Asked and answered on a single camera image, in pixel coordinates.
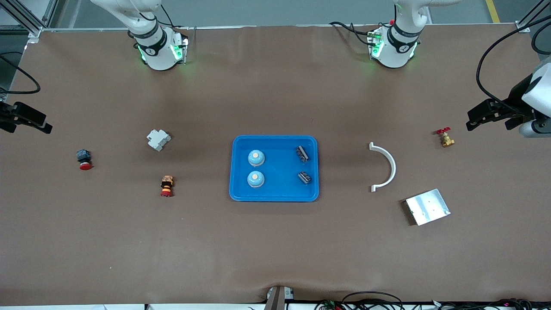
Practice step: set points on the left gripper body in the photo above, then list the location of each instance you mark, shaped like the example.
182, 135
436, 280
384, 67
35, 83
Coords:
517, 99

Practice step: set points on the red mushroom push button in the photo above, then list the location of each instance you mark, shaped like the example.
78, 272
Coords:
84, 157

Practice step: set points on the blue plastic tray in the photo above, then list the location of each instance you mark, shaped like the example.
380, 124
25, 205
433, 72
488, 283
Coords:
280, 189

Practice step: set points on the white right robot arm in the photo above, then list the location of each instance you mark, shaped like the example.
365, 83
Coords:
157, 56

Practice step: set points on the blue desk bell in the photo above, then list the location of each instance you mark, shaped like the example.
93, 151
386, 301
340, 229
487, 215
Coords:
256, 179
256, 158

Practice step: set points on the grey camera stand post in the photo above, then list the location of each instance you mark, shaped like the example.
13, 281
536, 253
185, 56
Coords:
277, 299

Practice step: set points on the red orange emergency stop button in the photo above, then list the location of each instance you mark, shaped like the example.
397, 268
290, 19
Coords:
167, 185

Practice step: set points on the aluminium frame profile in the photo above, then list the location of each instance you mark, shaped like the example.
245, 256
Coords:
523, 28
33, 34

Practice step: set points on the brown table cover mat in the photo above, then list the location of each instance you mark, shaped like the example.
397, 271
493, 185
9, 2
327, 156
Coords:
275, 241

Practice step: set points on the white circuit breaker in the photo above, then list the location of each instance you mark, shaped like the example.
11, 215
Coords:
158, 140

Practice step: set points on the aluminium plate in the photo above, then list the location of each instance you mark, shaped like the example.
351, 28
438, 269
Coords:
428, 207

